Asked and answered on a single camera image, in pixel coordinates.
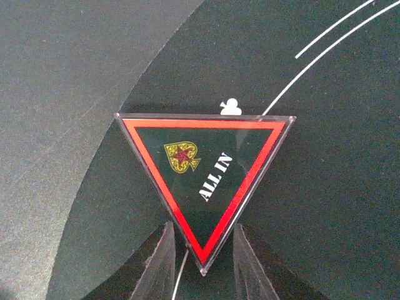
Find red triangular all-in button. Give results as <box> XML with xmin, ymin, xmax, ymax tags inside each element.
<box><xmin>115</xmin><ymin>113</ymin><xmax>296</xmax><ymax>274</ymax></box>

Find round black poker mat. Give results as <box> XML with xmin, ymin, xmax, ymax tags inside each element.
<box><xmin>46</xmin><ymin>1</ymin><xmax>399</xmax><ymax>299</ymax></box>

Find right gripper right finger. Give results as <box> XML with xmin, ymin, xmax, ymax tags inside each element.
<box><xmin>232</xmin><ymin>224</ymin><xmax>279</xmax><ymax>300</ymax></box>

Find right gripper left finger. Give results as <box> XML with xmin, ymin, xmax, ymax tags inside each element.
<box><xmin>130</xmin><ymin>221</ymin><xmax>176</xmax><ymax>299</ymax></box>

